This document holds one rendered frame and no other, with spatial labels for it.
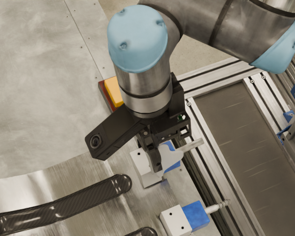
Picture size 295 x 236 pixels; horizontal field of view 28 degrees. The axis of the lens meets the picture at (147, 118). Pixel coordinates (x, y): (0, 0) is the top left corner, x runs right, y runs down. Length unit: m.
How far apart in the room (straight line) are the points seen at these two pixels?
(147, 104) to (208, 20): 0.14
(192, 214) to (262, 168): 0.86
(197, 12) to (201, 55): 1.50
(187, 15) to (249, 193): 1.12
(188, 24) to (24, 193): 0.44
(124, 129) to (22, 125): 0.38
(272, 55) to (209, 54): 1.52
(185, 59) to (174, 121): 1.37
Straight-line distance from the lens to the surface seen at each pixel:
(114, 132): 0.89
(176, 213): 1.02
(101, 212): 1.05
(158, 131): 0.89
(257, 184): 1.86
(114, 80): 1.21
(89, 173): 1.07
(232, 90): 1.98
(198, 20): 0.79
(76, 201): 1.06
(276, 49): 0.78
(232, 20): 0.78
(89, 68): 1.27
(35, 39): 1.32
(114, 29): 0.73
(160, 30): 0.73
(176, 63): 2.25
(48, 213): 1.05
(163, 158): 0.97
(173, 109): 0.89
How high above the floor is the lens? 1.88
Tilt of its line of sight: 63 degrees down
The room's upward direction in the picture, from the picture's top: 11 degrees clockwise
